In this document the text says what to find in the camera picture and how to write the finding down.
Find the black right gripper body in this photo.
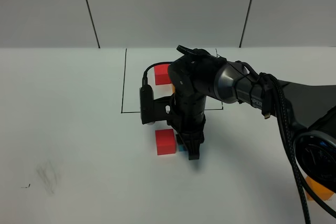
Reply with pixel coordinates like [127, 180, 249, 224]
[154, 92, 206, 145]

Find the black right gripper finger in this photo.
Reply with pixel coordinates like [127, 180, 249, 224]
[183, 136, 204, 161]
[176, 134, 184, 145]

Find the blue block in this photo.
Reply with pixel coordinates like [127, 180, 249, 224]
[178, 144, 187, 152]

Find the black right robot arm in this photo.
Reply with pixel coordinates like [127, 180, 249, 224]
[140, 46, 335, 191]

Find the red template block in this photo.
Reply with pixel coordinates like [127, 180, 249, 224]
[154, 64, 171, 86]

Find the orange loose block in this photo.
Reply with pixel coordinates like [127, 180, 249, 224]
[305, 176, 334, 201]

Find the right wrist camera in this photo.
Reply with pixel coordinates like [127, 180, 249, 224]
[140, 84, 155, 124]

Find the black right camera cable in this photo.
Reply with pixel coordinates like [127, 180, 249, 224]
[142, 61, 336, 224]

